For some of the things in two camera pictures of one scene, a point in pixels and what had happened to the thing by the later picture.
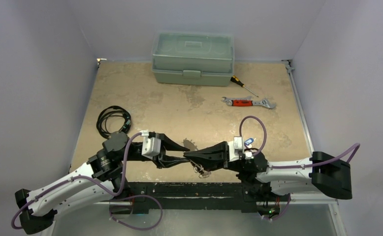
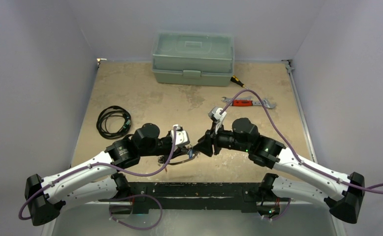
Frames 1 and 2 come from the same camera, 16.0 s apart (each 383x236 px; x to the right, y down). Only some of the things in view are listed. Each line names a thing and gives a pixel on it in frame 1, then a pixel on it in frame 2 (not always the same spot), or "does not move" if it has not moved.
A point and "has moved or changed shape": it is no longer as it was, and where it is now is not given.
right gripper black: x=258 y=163 to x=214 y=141
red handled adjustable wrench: x=249 y=103 does not move
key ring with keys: x=189 y=145 has moved or changed shape
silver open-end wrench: x=226 y=99 does not move
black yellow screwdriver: x=235 y=79 does not move
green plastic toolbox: x=188 y=58 does not move
